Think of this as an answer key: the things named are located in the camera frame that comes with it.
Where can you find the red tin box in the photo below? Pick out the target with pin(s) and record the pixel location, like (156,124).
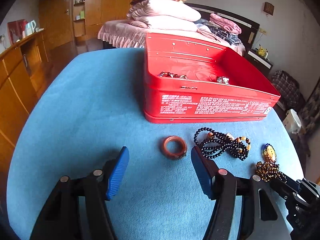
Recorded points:
(212,105)

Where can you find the wall calendar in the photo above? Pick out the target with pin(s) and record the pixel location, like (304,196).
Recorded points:
(269,7)

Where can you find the plaid folded clothes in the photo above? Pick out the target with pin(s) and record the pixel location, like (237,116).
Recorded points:
(230,38)

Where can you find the yellow plush toy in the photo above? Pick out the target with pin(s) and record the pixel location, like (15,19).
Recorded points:
(262,50)

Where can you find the pink folded clothes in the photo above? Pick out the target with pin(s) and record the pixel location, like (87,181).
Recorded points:
(225,23)

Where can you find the pale green kettle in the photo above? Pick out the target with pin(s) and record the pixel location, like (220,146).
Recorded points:
(31,27)

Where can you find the wooden door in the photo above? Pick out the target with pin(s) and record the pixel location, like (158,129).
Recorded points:
(56,20)

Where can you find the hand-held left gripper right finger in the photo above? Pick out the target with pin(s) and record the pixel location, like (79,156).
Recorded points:
(202,172)

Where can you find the pink folded quilt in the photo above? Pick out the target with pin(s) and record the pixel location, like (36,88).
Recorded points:
(170,25)
(172,10)

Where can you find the plaid bag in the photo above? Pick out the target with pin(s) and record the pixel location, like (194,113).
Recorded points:
(287,87)

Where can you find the floral curtain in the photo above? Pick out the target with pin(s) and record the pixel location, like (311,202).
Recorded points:
(311,115)

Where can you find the red framed picture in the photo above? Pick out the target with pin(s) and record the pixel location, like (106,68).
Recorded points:
(16,30)

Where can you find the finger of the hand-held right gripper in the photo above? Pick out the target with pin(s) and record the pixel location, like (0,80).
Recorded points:
(283,185)

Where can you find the dark wooden headboard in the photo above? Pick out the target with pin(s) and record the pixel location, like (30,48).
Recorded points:
(240,21)

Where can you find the bed with pink cover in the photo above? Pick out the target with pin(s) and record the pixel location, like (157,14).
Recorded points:
(117,30)

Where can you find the dark nightstand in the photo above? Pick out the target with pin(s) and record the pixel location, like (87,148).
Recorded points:
(260,63)

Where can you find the wooden wardrobe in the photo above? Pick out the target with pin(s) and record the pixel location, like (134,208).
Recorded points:
(120,2)

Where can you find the wooden sideboard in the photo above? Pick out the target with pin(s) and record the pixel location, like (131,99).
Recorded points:
(15,92)

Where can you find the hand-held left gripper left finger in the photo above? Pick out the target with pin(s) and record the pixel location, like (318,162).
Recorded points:
(117,172)

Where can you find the white plastic bin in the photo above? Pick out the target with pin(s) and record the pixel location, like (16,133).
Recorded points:
(292,121)

